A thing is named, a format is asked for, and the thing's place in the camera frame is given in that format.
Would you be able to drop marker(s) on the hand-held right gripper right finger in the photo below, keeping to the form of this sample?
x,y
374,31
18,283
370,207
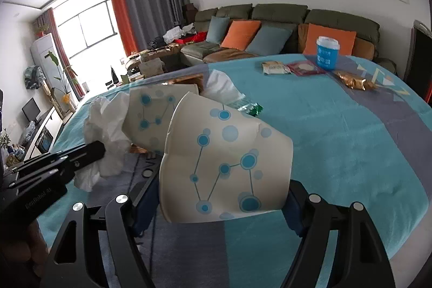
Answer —
x,y
292,217

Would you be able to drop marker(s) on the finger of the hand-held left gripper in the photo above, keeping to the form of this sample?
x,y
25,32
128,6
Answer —
x,y
87,153
40,181

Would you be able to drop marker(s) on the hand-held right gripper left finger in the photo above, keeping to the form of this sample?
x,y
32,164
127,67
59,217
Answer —
x,y
145,220

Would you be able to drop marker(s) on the white tissue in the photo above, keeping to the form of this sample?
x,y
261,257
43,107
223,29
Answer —
x,y
219,85
104,126

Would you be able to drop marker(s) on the blue dotted white paper cup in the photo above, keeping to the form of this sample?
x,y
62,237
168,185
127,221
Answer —
x,y
219,156
148,112

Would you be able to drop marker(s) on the person's left hand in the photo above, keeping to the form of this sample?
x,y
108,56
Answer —
x,y
23,251

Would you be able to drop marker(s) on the white tv cabinet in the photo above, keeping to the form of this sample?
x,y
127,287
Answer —
x,y
44,132

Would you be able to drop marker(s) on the small potted plant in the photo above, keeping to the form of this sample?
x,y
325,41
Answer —
x,y
5,139

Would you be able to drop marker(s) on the black monitor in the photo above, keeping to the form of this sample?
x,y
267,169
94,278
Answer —
x,y
31,109

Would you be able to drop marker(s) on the tall green houseplant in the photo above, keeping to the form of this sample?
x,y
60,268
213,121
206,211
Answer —
x,y
64,78

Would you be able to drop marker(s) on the teal and grey blanket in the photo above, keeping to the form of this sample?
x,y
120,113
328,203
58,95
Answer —
x,y
337,139

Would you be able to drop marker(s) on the covered standing fan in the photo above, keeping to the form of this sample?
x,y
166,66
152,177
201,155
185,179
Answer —
x,y
33,77

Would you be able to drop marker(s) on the cluttered coffee table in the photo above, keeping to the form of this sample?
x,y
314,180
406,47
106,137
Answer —
x,y
152,67

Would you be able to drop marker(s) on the white standing air conditioner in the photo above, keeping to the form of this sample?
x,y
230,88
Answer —
x,y
42,53

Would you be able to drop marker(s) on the crushed clear plastic bottle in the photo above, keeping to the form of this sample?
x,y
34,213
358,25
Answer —
x,y
251,108

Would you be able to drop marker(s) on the window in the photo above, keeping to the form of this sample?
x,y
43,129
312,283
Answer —
x,y
87,24

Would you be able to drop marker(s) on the orange curtain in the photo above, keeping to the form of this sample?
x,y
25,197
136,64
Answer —
x,y
121,14

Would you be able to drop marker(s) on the white clothes pile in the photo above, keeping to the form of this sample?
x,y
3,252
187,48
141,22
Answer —
x,y
177,33

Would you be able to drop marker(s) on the red snack packet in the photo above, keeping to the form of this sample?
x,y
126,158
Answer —
x,y
305,68

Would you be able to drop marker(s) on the beige snack packet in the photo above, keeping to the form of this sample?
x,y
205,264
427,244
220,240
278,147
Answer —
x,y
276,68

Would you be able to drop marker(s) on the gold snack packet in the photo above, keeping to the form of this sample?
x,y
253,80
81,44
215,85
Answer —
x,y
354,80

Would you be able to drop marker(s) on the red cloth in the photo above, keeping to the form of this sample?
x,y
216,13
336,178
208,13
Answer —
x,y
195,38

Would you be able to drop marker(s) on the grey curtain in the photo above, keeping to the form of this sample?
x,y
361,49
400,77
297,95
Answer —
x,y
155,4

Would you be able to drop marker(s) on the blue cup with white lid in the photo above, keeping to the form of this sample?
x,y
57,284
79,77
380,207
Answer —
x,y
327,53

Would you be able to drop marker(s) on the dark brown cabinet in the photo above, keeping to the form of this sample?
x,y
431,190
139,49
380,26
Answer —
x,y
189,11

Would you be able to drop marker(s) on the small teal cushion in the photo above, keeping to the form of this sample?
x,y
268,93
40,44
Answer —
x,y
216,30

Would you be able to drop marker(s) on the large teal cushion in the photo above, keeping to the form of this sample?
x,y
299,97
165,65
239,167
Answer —
x,y
268,40

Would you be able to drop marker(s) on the orange cushion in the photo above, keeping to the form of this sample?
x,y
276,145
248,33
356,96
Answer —
x,y
241,35
344,38

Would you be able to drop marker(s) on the black upright panel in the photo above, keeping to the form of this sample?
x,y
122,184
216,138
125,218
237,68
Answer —
x,y
420,58

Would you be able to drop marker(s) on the olive green sofa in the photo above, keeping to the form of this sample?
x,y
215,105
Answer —
x,y
280,13

